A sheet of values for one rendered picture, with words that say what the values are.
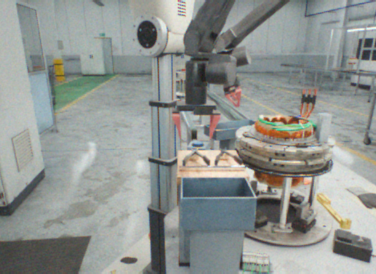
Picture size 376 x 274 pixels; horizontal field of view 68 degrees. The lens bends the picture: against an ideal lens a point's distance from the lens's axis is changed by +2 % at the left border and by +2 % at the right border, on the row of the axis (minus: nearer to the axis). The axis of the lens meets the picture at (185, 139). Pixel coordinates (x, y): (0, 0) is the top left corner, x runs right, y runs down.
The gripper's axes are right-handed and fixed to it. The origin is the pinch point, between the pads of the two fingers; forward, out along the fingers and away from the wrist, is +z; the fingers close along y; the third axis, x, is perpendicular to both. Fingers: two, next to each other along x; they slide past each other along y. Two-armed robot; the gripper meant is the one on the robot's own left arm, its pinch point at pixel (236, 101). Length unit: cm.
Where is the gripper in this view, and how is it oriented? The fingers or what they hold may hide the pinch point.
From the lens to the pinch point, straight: 121.5
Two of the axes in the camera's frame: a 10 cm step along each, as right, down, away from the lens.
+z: 3.6, 8.3, 4.2
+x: -9.2, 2.6, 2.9
